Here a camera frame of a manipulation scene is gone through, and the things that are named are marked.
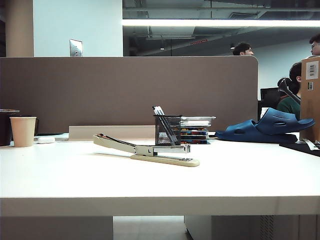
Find beige long-reach stapler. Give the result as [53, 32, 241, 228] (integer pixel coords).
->
[93, 133, 201, 168]

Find white pen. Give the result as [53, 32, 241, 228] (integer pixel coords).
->
[152, 106, 176, 145]
[156, 105, 179, 145]

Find black mesh pen holder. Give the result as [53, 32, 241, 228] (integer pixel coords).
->
[154, 114, 182, 146]

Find colourful printed box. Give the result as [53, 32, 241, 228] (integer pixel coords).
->
[180, 139, 211, 146]
[180, 126, 210, 133]
[180, 131, 210, 140]

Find clear plastic case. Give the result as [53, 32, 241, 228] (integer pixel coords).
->
[180, 115, 216, 128]

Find brown desk partition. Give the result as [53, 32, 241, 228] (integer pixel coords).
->
[0, 56, 259, 141]

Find blue rubber slipper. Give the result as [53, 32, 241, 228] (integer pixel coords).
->
[254, 108, 316, 136]
[214, 119, 297, 144]

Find standing person white shirt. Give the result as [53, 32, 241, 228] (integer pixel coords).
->
[232, 42, 255, 57]

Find white ceiling light strip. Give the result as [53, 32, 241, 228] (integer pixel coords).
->
[121, 19, 320, 28]

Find black monitor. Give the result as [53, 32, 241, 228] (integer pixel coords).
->
[260, 87, 286, 112]

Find white eraser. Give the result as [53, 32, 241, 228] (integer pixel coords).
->
[36, 136, 56, 144]

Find black chair headrest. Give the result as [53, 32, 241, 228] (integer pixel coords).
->
[276, 77, 302, 105]

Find seated person green shirt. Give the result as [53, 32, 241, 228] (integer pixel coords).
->
[276, 61, 303, 121]

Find tan paper cup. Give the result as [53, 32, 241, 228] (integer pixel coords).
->
[9, 116, 37, 148]

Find black desk mat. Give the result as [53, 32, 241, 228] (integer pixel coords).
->
[278, 140, 320, 158]

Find brown cardboard box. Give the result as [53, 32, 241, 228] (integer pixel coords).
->
[299, 56, 320, 142]

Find dark round container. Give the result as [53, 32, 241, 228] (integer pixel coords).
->
[0, 108, 21, 147]

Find person with glasses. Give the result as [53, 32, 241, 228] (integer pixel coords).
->
[309, 33, 320, 57]

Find beige cable tray lid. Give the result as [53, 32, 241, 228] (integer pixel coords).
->
[68, 125, 156, 142]

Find metal wall switch plate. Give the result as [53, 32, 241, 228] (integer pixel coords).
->
[69, 38, 83, 57]

